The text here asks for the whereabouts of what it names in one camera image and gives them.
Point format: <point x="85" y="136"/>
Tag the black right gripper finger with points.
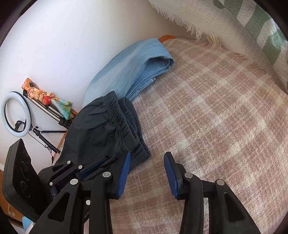
<point x="89" y="168"/>

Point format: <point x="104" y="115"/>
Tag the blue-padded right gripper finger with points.
<point x="78" y="200"/>
<point x="226" y="212"/>

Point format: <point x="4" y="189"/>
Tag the black pants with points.
<point x="107" y="126"/>

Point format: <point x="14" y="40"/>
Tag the black tripod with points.
<point x="39" y="134"/>

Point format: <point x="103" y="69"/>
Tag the silver tripod with scarf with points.
<point x="51" y="111"/>

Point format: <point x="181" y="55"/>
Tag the beige plaid bed blanket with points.
<point x="220" y="116"/>

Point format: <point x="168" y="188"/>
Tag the light blue folded jeans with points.
<point x="131" y="71"/>

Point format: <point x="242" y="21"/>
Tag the orange floral mattress sheet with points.
<point x="166" y="37"/>

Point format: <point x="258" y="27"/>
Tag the white green patterned cushion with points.
<point x="239" y="26"/>

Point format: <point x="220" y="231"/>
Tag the white ring light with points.
<point x="16" y="117"/>

